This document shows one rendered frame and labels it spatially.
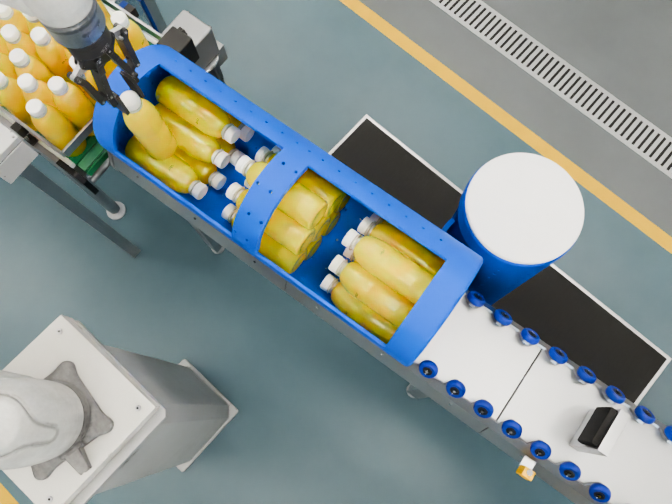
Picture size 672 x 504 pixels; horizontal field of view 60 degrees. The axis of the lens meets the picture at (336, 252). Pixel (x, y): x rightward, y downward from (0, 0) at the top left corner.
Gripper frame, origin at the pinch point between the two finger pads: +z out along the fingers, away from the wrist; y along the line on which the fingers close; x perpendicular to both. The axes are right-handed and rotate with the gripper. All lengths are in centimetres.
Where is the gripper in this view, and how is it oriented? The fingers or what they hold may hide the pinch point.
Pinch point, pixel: (125, 93)
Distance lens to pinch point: 124.9
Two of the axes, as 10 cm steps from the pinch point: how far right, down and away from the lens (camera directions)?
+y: 5.9, -7.8, 2.1
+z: 0.1, 2.6, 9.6
